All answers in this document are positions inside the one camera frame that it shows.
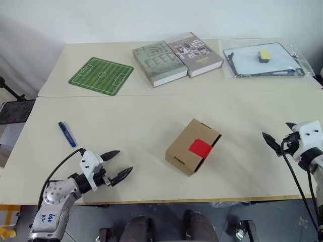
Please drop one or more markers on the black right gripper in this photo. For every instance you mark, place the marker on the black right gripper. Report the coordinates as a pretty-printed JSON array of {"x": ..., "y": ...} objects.
[{"x": 291, "y": 147}]

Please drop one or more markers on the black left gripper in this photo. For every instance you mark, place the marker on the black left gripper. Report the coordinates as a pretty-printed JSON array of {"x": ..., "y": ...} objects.
[{"x": 101, "y": 177}]

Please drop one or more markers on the blue marker pen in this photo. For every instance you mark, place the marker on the blue marker pen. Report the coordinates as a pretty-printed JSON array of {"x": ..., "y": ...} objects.
[{"x": 67, "y": 133}]

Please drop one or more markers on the brown cardboard box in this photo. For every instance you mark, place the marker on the brown cardboard box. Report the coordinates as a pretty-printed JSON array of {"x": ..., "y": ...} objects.
[{"x": 181, "y": 151}]

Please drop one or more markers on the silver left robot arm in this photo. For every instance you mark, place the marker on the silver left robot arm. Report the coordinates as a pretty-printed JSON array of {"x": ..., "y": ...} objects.
[{"x": 53, "y": 197}]

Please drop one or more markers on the dark rounded shape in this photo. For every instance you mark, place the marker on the dark rounded shape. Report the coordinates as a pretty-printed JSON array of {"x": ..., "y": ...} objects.
[
  {"x": 137, "y": 229},
  {"x": 200, "y": 227}
]

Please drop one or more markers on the dark brown foot block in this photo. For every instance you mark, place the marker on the dark brown foot block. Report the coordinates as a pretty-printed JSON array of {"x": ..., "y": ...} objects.
[
  {"x": 106, "y": 235},
  {"x": 248, "y": 230}
]

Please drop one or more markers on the whiteboard in plastic bag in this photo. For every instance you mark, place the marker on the whiteboard in plastic bag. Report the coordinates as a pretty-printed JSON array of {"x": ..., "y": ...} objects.
[{"x": 306, "y": 64}]

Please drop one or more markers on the black-framed small whiteboard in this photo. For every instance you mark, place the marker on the black-framed small whiteboard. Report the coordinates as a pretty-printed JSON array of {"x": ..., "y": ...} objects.
[{"x": 252, "y": 61}]

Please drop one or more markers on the yellow whiteboard eraser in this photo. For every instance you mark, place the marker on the yellow whiteboard eraser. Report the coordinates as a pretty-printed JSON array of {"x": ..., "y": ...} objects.
[{"x": 264, "y": 56}]

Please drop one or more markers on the black marker pen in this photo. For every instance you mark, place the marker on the black marker pen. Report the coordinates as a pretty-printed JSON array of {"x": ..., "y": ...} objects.
[{"x": 232, "y": 63}]

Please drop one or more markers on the crumpled clear plastic wrap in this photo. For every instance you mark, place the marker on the crumpled clear plastic wrap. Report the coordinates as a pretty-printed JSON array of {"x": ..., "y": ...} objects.
[{"x": 227, "y": 204}]

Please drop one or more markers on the green soccer field mat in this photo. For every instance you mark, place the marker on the green soccer field mat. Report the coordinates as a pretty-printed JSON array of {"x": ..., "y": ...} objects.
[{"x": 101, "y": 75}]

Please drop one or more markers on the green FEED book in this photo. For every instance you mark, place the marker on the green FEED book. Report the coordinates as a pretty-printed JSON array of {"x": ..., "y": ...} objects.
[{"x": 159, "y": 63}]

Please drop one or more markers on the grey-brown thick book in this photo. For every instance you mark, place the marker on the grey-brown thick book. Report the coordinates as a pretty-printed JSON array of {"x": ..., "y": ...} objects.
[{"x": 196, "y": 56}]

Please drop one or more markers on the yellow taped block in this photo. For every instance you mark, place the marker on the yellow taped block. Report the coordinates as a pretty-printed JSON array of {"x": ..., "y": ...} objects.
[{"x": 10, "y": 215}]

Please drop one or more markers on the black tripod stand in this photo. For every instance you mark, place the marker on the black tripod stand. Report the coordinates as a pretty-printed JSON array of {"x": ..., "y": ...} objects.
[{"x": 10, "y": 92}]

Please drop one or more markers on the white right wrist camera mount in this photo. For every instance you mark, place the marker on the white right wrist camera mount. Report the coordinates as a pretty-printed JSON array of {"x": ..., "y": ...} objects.
[{"x": 308, "y": 136}]

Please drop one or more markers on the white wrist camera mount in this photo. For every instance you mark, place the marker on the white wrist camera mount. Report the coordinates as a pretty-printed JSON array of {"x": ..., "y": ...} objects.
[
  {"x": 88, "y": 161},
  {"x": 308, "y": 136}
]

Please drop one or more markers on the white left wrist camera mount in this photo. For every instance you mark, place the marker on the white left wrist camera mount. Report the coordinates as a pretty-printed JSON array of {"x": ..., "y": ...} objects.
[{"x": 88, "y": 161}]

